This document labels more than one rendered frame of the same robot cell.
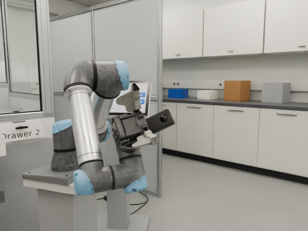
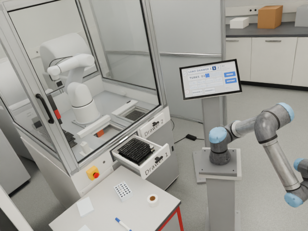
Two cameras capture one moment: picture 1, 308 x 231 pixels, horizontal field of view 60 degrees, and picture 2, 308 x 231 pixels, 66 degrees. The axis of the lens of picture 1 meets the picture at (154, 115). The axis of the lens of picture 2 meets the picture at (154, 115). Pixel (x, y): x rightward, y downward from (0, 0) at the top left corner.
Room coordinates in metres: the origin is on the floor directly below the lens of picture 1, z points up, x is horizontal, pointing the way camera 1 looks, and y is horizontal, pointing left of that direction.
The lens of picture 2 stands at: (0.00, 0.78, 1.99)
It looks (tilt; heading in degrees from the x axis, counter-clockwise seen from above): 31 degrees down; 2
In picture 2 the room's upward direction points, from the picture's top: 12 degrees counter-clockwise
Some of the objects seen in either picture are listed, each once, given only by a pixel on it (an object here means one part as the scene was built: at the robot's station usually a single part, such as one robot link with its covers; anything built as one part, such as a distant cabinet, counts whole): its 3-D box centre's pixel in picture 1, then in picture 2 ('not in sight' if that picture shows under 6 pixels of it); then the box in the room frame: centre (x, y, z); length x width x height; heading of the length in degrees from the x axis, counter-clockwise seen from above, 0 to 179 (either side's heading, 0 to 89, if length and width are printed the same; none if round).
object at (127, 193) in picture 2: not in sight; (123, 191); (1.12, 1.12, 0.78); 0.12 x 0.08 x 0.04; 28
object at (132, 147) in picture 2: not in sight; (136, 151); (1.39, 1.01, 0.87); 0.22 x 0.18 x 0.06; 44
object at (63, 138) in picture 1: (66, 133); (218, 138); (1.27, 0.42, 0.95); 0.13 x 0.12 x 0.14; 116
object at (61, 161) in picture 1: (66, 156); (219, 152); (1.26, 0.42, 0.83); 0.15 x 0.15 x 0.10
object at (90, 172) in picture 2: not in sight; (93, 173); (1.24, 1.32, 0.88); 0.07 x 0.05 x 0.07; 134
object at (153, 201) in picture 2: not in sight; (153, 200); (1.00, 0.93, 0.78); 0.07 x 0.07 x 0.04
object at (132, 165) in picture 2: not in sight; (135, 151); (1.40, 1.02, 0.86); 0.40 x 0.26 x 0.06; 44
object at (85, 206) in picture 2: not in sight; (85, 206); (1.05, 1.38, 0.77); 0.13 x 0.09 x 0.02; 25
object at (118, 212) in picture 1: (116, 171); (212, 129); (1.97, 0.29, 0.51); 0.50 x 0.45 x 1.02; 174
